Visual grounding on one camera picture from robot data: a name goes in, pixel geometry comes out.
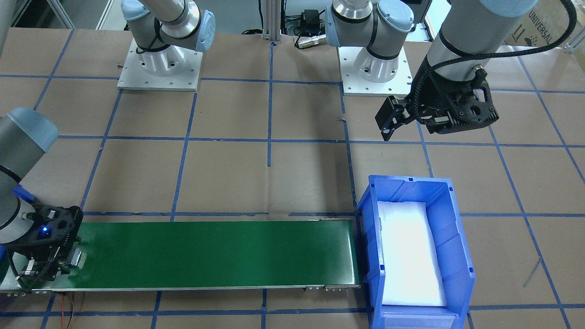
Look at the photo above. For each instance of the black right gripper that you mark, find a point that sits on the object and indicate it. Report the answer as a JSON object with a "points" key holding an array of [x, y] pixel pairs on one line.
{"points": [[40, 263]]}

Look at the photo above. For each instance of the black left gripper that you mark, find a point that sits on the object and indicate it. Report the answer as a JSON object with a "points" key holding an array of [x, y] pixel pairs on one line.
{"points": [[430, 97]]}

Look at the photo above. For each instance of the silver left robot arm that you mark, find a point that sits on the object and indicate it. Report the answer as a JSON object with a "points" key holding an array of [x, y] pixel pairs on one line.
{"points": [[468, 38]]}

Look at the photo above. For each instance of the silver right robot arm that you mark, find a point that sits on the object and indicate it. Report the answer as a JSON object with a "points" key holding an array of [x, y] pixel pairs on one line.
{"points": [[26, 134]]}

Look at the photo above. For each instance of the blue destination bin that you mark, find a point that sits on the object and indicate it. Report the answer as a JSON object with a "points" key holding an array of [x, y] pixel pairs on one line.
{"points": [[22, 193]]}

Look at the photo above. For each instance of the white foam pad source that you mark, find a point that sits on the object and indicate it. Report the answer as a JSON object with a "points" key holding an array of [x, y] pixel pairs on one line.
{"points": [[413, 277]]}

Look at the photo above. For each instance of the blue source bin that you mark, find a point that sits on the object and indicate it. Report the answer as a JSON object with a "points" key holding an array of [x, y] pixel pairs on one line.
{"points": [[453, 256]]}

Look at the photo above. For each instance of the green conveyor belt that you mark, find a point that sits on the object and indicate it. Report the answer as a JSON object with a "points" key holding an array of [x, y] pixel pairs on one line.
{"points": [[213, 255]]}

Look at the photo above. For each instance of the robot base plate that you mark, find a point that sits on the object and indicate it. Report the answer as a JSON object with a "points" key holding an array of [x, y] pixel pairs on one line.
{"points": [[173, 69], [364, 75]]}

